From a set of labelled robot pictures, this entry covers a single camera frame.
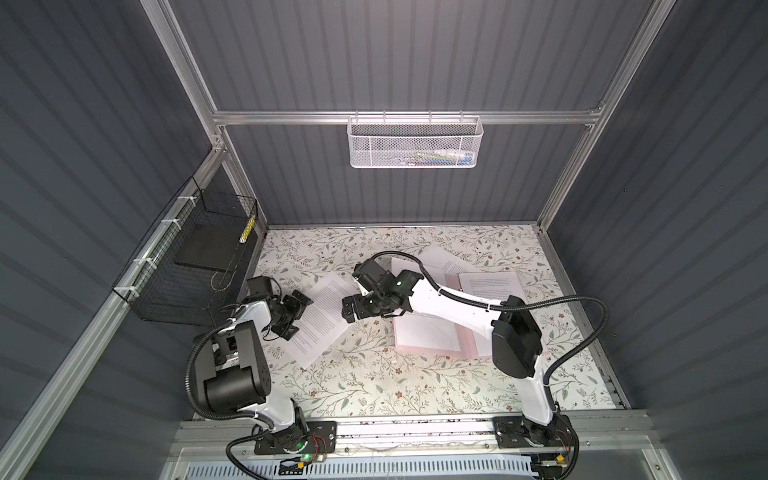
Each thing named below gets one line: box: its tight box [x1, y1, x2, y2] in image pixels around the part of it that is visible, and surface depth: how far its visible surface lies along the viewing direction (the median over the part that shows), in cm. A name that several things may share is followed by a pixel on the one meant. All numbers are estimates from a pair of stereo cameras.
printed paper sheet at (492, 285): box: [458, 271, 527, 301], surface depth 104 cm
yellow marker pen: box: [239, 216, 256, 243], surface depth 83 cm
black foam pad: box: [174, 224, 243, 272], surface depth 79 cm
